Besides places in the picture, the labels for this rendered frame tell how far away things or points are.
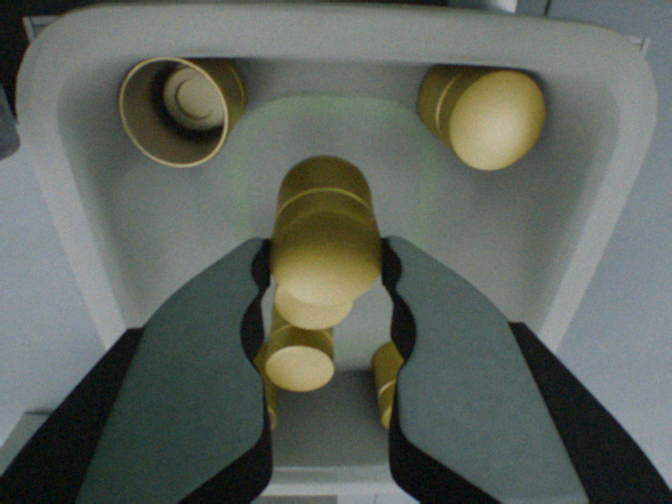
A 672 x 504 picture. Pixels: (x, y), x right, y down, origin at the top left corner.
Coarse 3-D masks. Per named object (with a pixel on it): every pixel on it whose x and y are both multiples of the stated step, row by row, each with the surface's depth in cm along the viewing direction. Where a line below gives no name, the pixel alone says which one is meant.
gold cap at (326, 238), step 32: (320, 160) 13; (288, 192) 12; (320, 192) 11; (352, 192) 12; (288, 224) 10; (320, 224) 10; (352, 224) 10; (288, 256) 11; (320, 256) 11; (352, 256) 11; (288, 288) 11; (320, 288) 11; (352, 288) 12
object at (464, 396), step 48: (384, 240) 11; (432, 288) 9; (432, 336) 8; (480, 336) 8; (432, 384) 7; (480, 384) 7; (528, 384) 7; (432, 432) 6; (480, 432) 6; (528, 432) 6; (432, 480) 6; (480, 480) 5; (528, 480) 5; (576, 480) 5
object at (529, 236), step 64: (192, 0) 8; (256, 0) 8; (64, 64) 8; (128, 64) 11; (256, 64) 15; (320, 64) 15; (384, 64) 15; (512, 64) 9; (576, 64) 9; (640, 64) 9; (64, 128) 9; (256, 128) 16; (320, 128) 17; (384, 128) 17; (576, 128) 11; (640, 128) 10; (64, 192) 10; (128, 192) 13; (192, 192) 18; (256, 192) 18; (384, 192) 18; (448, 192) 18; (512, 192) 15; (576, 192) 12; (128, 256) 13; (192, 256) 19; (448, 256) 20; (512, 256) 15; (576, 256) 12; (128, 320) 13; (384, 320) 23; (512, 320) 16; (320, 448) 21; (384, 448) 21
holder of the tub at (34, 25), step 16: (160, 0) 15; (176, 0) 15; (448, 0) 15; (464, 0) 15; (480, 0) 15; (496, 0) 15; (512, 0) 15; (48, 16) 9; (32, 32) 9; (640, 48) 10
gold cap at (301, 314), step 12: (276, 288) 16; (276, 300) 16; (288, 300) 16; (288, 312) 16; (300, 312) 16; (312, 312) 16; (324, 312) 16; (336, 312) 16; (348, 312) 17; (300, 324) 17; (312, 324) 17; (324, 324) 17
